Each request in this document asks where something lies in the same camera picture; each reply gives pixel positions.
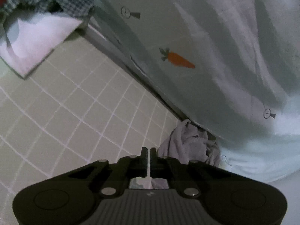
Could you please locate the grey zip hoodie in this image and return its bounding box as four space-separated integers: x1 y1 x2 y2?
156 120 221 167

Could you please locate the green grid cutting mat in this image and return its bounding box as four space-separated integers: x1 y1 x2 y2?
1 33 179 224

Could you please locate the light green carrot print sheet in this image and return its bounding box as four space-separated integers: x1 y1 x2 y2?
95 0 299 182

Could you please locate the white folded cloth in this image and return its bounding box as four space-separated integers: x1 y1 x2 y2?
1 10 83 78

